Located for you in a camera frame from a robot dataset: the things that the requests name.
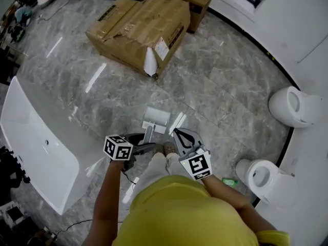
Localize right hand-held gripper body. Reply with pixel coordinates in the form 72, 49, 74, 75
178, 143, 213, 181

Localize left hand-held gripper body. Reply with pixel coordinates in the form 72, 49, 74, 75
103, 134, 139, 173

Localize white grey dustpan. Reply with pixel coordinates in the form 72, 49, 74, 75
141, 106, 172, 146

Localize person's left forearm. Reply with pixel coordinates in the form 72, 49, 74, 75
82, 159, 129, 246

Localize person's right forearm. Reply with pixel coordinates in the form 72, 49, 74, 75
203, 174, 279, 233

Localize grey marble floor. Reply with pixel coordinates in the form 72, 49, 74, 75
0, 0, 301, 246

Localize person's right grey shoe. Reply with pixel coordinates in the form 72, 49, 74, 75
163, 141, 178, 157

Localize person's light grey trousers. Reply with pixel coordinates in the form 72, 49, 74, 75
130, 152, 192, 208

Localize person's yellow shirt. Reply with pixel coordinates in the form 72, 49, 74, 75
112, 174, 291, 246

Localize white toilet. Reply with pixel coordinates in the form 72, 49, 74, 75
235, 158, 300, 209
268, 86, 324, 129

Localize white foam sheet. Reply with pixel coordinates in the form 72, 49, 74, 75
142, 47, 158, 77

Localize white bathtub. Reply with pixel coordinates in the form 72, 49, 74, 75
0, 76, 80, 216

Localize black equipment stand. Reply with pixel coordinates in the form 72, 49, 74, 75
0, 146, 31, 208

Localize large torn cardboard box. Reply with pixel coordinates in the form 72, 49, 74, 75
86, 0, 192, 79

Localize black white box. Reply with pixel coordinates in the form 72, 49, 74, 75
0, 201, 29, 230

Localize white raised platform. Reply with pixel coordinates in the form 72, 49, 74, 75
207, 0, 328, 246

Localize black green device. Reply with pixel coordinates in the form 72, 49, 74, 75
8, 25, 26, 43

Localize teal cushion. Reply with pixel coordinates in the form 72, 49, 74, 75
14, 6, 33, 24

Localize black cable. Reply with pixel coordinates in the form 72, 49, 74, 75
52, 170, 138, 240

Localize grey floor cable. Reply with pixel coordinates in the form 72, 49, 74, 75
37, 0, 71, 23

